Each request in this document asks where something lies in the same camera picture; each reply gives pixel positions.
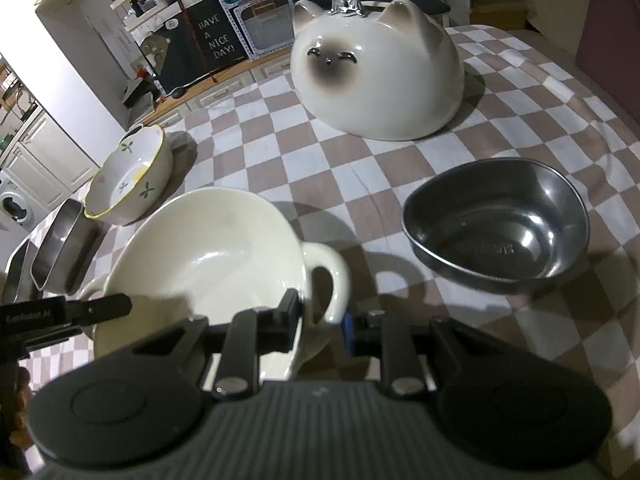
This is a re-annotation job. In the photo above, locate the steel rectangular tray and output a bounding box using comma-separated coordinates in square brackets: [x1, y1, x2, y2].
[30, 198, 100, 295]
[1, 240, 40, 306]

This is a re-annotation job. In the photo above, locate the cream two-handled bowl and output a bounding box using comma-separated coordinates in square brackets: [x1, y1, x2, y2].
[80, 188, 350, 380]

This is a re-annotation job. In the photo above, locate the floral yellow-rimmed bowl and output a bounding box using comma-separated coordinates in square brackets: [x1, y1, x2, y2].
[84, 125, 174, 226]

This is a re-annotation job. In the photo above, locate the small oval steel bowl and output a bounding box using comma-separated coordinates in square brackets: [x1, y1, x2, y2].
[401, 157, 590, 294]

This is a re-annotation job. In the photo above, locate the white cat-shaped ceramic cover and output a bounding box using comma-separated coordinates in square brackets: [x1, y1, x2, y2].
[291, 0, 464, 141]

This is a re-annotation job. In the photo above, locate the checkered tablecloth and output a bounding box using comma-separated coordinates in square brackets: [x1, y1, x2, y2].
[19, 23, 640, 480]

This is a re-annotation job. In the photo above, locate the black have-a-nice-day cloth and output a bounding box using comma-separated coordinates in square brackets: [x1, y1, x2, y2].
[132, 0, 246, 94]

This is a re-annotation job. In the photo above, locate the poizon storage box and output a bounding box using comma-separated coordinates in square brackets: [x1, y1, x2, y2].
[219, 0, 294, 61]

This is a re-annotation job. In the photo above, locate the maroon floor mat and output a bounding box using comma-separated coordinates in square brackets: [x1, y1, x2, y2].
[576, 0, 640, 122]

